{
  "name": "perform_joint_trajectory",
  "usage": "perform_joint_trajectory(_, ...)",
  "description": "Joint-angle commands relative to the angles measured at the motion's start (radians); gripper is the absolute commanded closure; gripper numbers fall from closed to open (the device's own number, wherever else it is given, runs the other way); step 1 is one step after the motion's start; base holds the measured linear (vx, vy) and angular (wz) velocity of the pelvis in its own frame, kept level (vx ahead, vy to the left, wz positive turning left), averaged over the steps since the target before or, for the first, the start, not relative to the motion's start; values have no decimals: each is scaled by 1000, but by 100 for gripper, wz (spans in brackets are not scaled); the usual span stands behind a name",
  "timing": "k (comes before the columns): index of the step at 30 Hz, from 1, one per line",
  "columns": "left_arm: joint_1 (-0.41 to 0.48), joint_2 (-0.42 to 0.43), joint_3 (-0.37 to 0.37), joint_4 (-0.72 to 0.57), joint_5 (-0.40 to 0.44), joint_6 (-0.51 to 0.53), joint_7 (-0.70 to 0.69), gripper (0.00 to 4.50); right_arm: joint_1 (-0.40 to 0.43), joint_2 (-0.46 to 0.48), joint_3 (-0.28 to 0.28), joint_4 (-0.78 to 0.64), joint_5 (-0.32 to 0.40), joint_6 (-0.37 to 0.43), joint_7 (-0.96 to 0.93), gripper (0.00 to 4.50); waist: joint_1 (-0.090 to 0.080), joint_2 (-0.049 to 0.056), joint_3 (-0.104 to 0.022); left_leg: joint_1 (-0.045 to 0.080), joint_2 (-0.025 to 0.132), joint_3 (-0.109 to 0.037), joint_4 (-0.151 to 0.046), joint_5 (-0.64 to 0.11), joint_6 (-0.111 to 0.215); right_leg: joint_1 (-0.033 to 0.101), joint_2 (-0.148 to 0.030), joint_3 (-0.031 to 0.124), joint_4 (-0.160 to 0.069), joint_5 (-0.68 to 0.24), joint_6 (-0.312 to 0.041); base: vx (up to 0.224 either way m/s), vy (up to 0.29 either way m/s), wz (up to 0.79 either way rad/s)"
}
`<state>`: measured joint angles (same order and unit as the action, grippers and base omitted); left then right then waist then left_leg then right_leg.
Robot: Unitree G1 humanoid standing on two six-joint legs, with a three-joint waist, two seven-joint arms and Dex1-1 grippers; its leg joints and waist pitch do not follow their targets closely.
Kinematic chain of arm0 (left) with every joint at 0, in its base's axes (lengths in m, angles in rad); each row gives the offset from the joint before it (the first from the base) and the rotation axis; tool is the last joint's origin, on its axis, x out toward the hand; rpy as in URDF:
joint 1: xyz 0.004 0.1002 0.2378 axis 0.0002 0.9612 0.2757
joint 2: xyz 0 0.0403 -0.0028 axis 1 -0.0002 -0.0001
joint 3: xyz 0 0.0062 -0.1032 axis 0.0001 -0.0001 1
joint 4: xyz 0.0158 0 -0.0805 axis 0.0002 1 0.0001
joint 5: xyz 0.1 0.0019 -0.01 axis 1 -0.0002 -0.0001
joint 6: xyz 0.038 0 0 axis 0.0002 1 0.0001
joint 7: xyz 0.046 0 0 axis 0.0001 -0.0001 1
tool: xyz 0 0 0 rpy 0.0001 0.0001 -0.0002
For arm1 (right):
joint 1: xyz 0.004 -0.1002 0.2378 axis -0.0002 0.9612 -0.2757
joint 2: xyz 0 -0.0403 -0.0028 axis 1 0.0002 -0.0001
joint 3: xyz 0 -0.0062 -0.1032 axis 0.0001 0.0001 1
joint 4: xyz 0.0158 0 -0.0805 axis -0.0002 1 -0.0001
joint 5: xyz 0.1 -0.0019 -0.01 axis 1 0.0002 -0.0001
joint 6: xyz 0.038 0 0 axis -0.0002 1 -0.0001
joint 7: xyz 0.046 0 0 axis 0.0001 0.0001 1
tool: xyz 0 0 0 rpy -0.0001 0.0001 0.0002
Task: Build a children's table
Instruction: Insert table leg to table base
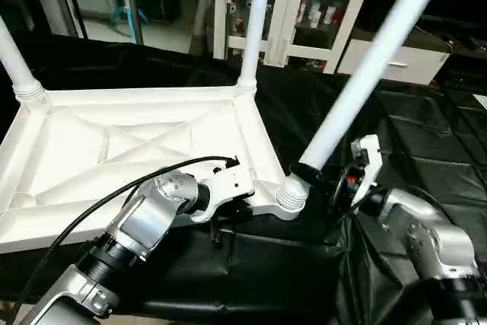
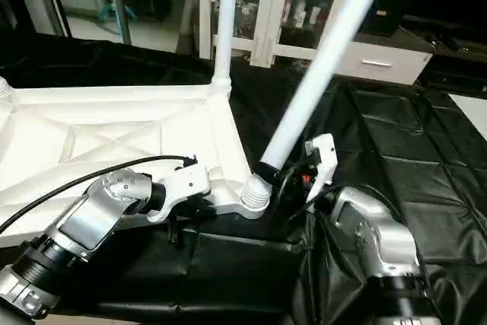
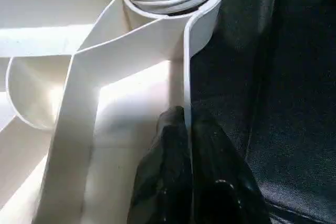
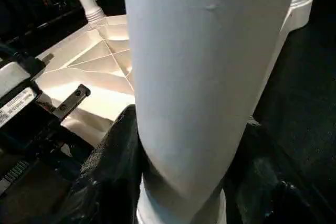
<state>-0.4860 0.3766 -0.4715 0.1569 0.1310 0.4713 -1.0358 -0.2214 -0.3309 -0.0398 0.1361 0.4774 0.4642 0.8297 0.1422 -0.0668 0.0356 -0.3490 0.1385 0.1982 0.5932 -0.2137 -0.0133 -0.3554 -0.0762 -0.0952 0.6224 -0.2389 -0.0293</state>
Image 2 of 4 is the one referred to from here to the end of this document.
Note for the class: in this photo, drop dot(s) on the white plastic table top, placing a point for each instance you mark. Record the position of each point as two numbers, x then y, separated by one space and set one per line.
114 135

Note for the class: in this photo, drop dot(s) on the white plastic table leg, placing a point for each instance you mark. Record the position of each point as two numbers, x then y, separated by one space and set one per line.
327 58
4 89
224 28

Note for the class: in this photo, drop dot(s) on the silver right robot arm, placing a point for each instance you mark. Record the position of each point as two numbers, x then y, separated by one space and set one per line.
377 241

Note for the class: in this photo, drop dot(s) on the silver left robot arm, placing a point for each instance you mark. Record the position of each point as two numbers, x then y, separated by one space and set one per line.
84 222

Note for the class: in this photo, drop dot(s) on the black work mat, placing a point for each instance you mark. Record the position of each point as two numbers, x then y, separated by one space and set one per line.
426 188

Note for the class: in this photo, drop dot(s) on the white drawer unit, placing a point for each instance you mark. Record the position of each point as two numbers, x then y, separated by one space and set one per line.
380 62

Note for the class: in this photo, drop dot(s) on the white glass-door cabinet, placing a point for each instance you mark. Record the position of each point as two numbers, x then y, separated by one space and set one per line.
304 9

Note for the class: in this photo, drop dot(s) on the white flat board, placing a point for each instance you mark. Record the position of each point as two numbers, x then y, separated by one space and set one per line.
472 112

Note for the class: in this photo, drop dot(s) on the dark low sideboard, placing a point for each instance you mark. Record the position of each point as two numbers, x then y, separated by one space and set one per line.
456 58

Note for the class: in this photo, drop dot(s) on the blue floor stand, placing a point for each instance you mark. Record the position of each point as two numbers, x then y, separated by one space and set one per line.
118 13

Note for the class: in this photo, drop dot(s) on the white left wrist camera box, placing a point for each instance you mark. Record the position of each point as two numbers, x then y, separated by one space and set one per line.
183 184

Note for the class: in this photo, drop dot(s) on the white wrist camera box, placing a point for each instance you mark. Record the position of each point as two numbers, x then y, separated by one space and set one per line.
323 159
183 184

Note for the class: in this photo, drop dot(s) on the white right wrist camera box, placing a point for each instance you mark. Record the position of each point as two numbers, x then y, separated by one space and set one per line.
323 159

